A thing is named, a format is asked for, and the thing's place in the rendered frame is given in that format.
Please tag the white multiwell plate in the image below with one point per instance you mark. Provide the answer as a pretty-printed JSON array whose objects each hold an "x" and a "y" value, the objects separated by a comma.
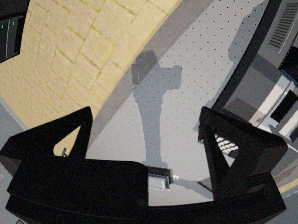
[{"x": 159, "y": 183}]

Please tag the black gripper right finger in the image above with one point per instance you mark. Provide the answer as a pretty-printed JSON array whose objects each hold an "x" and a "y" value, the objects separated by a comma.
[{"x": 259, "y": 151}]

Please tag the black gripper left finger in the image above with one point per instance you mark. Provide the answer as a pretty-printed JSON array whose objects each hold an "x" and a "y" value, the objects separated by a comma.
[{"x": 43, "y": 138}]

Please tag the black and white plate washer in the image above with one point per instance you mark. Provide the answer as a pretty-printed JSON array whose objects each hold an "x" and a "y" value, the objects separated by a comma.
[{"x": 258, "y": 93}]

